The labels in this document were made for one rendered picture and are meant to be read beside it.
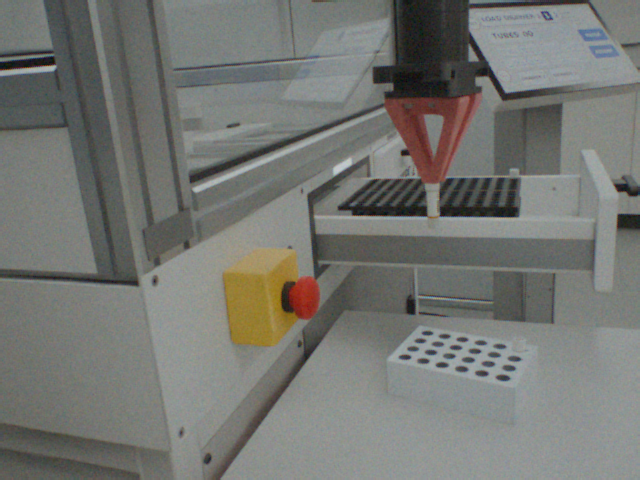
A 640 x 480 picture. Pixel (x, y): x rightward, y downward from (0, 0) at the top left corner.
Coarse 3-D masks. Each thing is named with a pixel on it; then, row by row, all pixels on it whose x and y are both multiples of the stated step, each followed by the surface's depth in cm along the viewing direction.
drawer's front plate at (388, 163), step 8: (392, 144) 106; (400, 144) 110; (376, 152) 99; (384, 152) 99; (392, 152) 104; (376, 160) 99; (384, 160) 99; (392, 160) 105; (400, 160) 111; (408, 160) 118; (376, 168) 99; (384, 168) 99; (392, 168) 105; (400, 168) 111; (376, 176) 100; (384, 176) 100; (392, 176) 105; (408, 176) 118; (416, 176) 126
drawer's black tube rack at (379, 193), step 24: (360, 192) 83; (384, 192) 82; (408, 192) 81; (456, 192) 79; (480, 192) 78; (504, 192) 76; (360, 216) 81; (384, 216) 82; (408, 216) 80; (456, 216) 78; (480, 216) 77; (504, 216) 70
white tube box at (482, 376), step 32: (416, 352) 58; (448, 352) 57; (480, 352) 57; (512, 352) 56; (416, 384) 56; (448, 384) 54; (480, 384) 52; (512, 384) 51; (480, 416) 53; (512, 416) 51
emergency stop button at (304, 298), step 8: (304, 280) 52; (312, 280) 53; (296, 288) 52; (304, 288) 52; (312, 288) 52; (296, 296) 52; (304, 296) 51; (312, 296) 52; (296, 304) 52; (304, 304) 52; (312, 304) 52; (296, 312) 52; (304, 312) 52; (312, 312) 53
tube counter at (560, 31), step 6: (522, 30) 153; (528, 30) 154; (534, 30) 155; (540, 30) 156; (546, 30) 157; (552, 30) 158; (558, 30) 158; (564, 30) 159; (570, 30) 160; (528, 36) 153; (534, 36) 154; (540, 36) 155; (546, 36) 156; (552, 36) 156; (558, 36) 157; (564, 36) 158; (570, 36) 159
